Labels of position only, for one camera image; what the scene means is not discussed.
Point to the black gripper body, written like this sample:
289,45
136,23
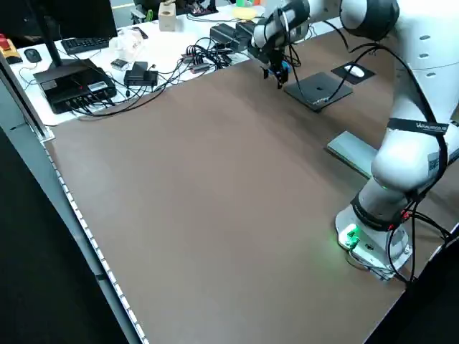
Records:
274,57

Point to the silver laptop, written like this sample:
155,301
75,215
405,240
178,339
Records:
319,87

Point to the white computer mouse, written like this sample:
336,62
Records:
355,71

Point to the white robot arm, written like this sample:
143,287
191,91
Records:
405,161

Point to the black mouse pad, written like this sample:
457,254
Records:
367,74

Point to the black computer mouse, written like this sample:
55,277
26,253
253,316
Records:
32,55

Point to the black finned power box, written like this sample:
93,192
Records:
222,34
245,32

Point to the grey usb hub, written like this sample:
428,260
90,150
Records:
197,64

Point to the wooden box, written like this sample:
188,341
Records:
168,18

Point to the black power adapter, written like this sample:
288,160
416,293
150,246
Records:
140,75

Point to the clear plastic bag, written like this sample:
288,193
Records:
127,43

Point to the black keyboard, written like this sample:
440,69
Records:
86,43

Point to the black docking box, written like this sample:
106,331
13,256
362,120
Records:
71,82

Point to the black monitor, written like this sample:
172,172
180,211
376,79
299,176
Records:
71,18

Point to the red emergency stop button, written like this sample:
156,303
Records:
9,50

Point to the aluminium table frame rail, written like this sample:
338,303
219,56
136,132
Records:
71,200

